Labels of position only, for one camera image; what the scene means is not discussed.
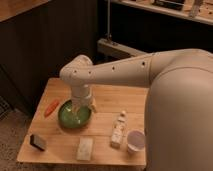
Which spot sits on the metal shelf ledge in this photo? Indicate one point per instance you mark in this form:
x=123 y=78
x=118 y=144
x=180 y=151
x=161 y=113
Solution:
x=116 y=50

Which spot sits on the white paper cup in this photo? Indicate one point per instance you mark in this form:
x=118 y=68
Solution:
x=135 y=142

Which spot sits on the wooden table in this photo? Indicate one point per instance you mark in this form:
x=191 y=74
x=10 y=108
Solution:
x=62 y=143

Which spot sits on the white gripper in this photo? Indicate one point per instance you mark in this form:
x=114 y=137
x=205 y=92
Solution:
x=82 y=96

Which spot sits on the white sponge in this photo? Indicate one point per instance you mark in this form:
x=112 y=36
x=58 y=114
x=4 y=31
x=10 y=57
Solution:
x=85 y=148

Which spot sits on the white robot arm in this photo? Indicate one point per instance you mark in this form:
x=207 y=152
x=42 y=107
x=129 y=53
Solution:
x=178 y=119

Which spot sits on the orange carrot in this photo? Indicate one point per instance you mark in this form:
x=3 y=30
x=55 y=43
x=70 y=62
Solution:
x=52 y=106

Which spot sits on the green bowl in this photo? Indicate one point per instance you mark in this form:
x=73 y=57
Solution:
x=68 y=119

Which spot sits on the upper shelf with items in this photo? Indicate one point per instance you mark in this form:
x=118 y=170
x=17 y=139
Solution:
x=194 y=10

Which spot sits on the white bottle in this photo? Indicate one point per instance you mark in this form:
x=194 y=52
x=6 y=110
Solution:
x=118 y=131

